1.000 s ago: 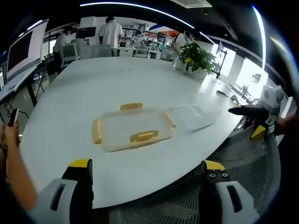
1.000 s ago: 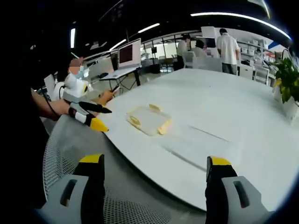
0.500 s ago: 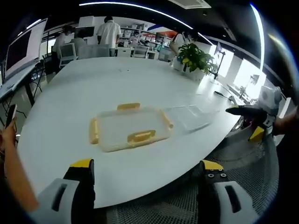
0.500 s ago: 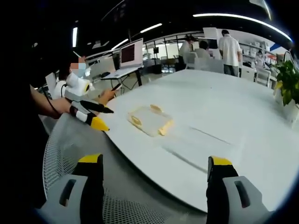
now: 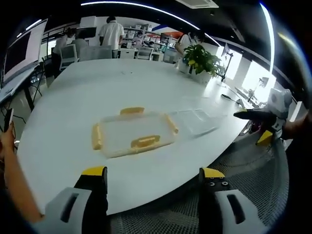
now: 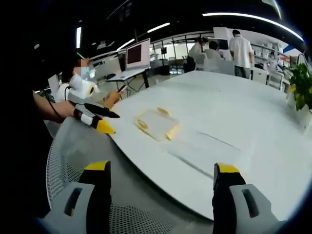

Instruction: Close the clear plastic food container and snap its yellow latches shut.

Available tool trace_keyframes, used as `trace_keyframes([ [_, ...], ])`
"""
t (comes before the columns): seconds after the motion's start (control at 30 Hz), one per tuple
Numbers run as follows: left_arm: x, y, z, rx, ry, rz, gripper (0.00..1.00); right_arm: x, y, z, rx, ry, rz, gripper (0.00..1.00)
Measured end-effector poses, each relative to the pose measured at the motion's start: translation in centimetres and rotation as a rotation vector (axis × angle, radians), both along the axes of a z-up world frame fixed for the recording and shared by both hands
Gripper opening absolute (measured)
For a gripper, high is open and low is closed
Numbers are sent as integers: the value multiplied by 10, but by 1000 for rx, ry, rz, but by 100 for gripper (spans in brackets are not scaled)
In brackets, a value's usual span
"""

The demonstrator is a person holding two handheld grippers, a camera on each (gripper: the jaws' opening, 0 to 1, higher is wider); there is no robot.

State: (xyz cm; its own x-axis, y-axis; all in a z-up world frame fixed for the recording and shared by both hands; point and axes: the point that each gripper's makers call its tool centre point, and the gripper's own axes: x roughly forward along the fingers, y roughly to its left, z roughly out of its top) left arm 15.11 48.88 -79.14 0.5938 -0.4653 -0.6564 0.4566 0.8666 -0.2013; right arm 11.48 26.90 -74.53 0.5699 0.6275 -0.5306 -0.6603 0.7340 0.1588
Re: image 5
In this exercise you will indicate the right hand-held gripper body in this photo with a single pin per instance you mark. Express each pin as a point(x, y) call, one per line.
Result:
point(280, 102)

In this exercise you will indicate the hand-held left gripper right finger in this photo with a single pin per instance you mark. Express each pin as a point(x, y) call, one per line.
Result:
point(219, 207)

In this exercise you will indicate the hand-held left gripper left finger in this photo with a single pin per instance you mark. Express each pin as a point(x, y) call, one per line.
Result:
point(73, 207)

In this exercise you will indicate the clear lid with yellow clips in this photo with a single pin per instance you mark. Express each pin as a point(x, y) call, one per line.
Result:
point(136, 130)

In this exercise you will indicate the grey mesh office chair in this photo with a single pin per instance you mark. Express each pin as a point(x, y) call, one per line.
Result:
point(243, 170)

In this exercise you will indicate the clear plastic container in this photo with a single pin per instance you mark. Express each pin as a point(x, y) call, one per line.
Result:
point(197, 122)

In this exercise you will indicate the ceiling light strip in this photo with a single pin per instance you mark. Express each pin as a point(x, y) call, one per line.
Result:
point(269, 36)
point(151, 9)

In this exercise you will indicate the green potted plant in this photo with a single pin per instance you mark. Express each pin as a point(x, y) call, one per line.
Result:
point(202, 59)

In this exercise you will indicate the black phone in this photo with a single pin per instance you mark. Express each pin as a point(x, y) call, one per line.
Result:
point(8, 119)

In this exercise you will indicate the ceiling air vent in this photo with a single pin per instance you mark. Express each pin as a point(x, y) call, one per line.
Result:
point(197, 3)

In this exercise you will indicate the white office chair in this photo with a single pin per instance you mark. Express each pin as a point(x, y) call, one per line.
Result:
point(127, 53)
point(145, 53)
point(96, 53)
point(69, 55)

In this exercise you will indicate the side table with black legs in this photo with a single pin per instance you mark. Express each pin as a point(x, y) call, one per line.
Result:
point(14, 85)

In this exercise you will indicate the large wall screen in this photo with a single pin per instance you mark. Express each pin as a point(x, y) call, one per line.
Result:
point(20, 52)

